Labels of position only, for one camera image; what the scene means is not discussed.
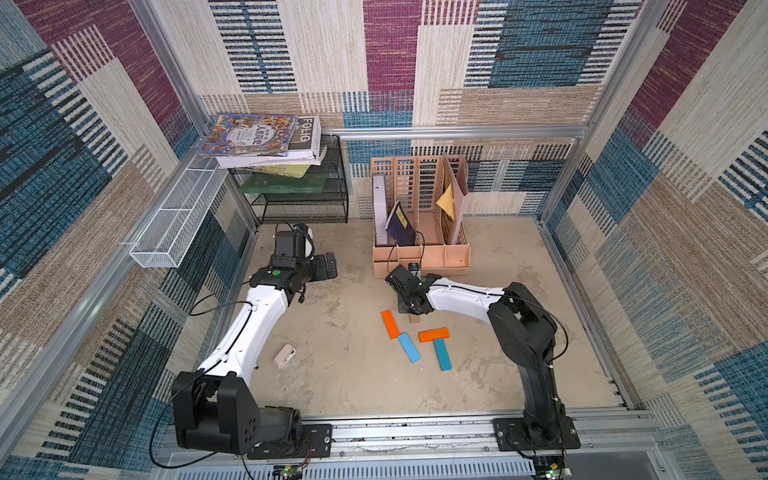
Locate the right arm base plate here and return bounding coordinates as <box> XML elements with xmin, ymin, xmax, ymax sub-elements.
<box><xmin>492</xmin><ymin>416</ymin><xmax>582</xmax><ymax>452</ymax></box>

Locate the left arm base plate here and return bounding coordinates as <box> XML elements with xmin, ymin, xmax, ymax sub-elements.
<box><xmin>247</xmin><ymin>423</ymin><xmax>333</xmax><ymax>460</ymax></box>

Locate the teal building block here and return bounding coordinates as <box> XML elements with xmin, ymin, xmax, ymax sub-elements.
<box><xmin>432</xmin><ymin>338</ymin><xmax>452</xmax><ymax>371</ymax></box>

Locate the black wire shelf rack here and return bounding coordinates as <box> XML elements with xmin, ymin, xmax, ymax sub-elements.
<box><xmin>230</xmin><ymin>135</ymin><xmax>349</xmax><ymax>224</ymax></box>

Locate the pink folder in organizer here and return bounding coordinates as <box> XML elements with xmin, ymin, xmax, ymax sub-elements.
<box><xmin>443</xmin><ymin>155</ymin><xmax>470</xmax><ymax>244</ymax></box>

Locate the black and white Folio book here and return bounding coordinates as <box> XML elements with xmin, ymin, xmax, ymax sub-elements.
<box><xmin>211</xmin><ymin>116</ymin><xmax>326</xmax><ymax>168</ymax></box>

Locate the white binder in organizer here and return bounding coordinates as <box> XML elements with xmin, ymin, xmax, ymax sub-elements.
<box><xmin>372</xmin><ymin>174</ymin><xmax>388</xmax><ymax>246</ymax></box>

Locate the colourful illustrated book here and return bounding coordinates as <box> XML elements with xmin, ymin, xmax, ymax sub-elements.
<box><xmin>198</xmin><ymin>113</ymin><xmax>298</xmax><ymax>156</ymax></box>

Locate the light blue building block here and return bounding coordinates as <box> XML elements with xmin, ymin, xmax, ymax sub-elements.
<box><xmin>397</xmin><ymin>332</ymin><xmax>421</xmax><ymax>363</ymax></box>

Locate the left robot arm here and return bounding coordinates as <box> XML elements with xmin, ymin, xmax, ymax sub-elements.
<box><xmin>163</xmin><ymin>223</ymin><xmax>338</xmax><ymax>458</ymax></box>

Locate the orange block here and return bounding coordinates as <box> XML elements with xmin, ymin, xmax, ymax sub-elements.
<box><xmin>381</xmin><ymin>310</ymin><xmax>400</xmax><ymax>339</ymax></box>
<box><xmin>418</xmin><ymin>327</ymin><xmax>450</xmax><ymax>343</ymax></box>

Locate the dark navy notebook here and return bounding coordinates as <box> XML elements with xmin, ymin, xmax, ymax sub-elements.
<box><xmin>385</xmin><ymin>201</ymin><xmax>416</xmax><ymax>246</ymax></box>

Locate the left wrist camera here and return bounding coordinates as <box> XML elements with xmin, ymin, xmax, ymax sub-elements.
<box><xmin>293</xmin><ymin>223</ymin><xmax>315</xmax><ymax>261</ymax></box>

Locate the white wire mesh basket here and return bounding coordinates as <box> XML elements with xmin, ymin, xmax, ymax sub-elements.
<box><xmin>130</xmin><ymin>156</ymin><xmax>227</xmax><ymax>268</ymax></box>

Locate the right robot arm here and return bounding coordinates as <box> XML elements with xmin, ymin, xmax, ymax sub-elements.
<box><xmin>385</xmin><ymin>266</ymin><xmax>581</xmax><ymax>457</ymax></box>

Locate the green folder on shelf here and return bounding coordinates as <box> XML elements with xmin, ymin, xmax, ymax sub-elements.
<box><xmin>239</xmin><ymin>173</ymin><xmax>326</xmax><ymax>195</ymax></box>

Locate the pink eraser box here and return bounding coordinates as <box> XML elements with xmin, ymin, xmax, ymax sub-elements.
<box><xmin>273</xmin><ymin>344</ymin><xmax>296</xmax><ymax>370</ymax></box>

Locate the yellow paper envelope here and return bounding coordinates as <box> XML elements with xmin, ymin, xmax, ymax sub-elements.
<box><xmin>436</xmin><ymin>183</ymin><xmax>455</xmax><ymax>220</ymax></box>

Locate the peach desk file organizer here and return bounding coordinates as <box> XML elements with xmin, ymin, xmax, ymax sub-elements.
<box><xmin>370</xmin><ymin>155</ymin><xmax>471</xmax><ymax>279</ymax></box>

